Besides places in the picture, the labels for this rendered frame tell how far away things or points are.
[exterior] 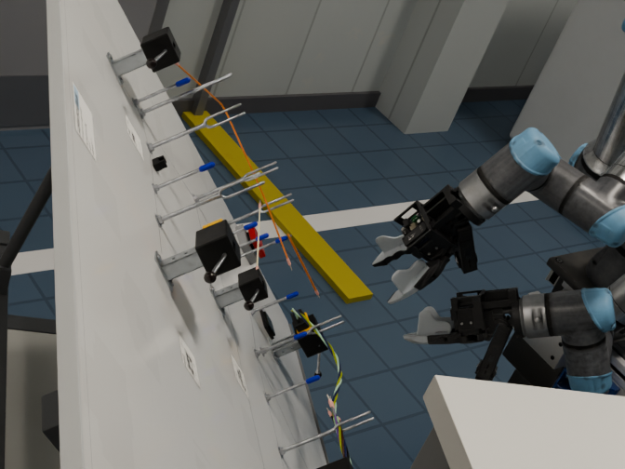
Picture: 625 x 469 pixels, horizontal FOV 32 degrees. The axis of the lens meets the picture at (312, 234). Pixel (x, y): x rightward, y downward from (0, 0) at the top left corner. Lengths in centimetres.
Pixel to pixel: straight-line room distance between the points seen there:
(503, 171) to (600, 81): 346
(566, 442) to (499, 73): 530
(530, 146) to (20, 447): 99
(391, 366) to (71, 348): 293
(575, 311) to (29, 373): 99
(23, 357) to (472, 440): 156
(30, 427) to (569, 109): 372
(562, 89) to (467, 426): 469
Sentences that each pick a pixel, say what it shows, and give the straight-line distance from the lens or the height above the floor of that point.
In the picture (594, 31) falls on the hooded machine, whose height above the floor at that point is 75.
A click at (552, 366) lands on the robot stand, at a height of 103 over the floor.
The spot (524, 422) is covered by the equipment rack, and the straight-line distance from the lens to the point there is 67.
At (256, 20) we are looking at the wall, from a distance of 463.
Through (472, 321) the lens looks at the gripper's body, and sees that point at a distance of 192.
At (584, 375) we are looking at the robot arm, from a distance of 195.
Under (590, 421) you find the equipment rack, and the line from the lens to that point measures 70.
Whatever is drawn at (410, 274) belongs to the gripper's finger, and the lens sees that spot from 179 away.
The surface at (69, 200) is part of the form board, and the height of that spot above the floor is 166.
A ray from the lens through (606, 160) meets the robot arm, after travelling 222.
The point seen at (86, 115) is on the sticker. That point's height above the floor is 162.
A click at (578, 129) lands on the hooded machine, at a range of 525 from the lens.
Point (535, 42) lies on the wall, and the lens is 600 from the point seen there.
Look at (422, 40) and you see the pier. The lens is 514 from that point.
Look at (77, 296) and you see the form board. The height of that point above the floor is 166.
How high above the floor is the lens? 224
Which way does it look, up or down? 32 degrees down
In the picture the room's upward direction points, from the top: 23 degrees clockwise
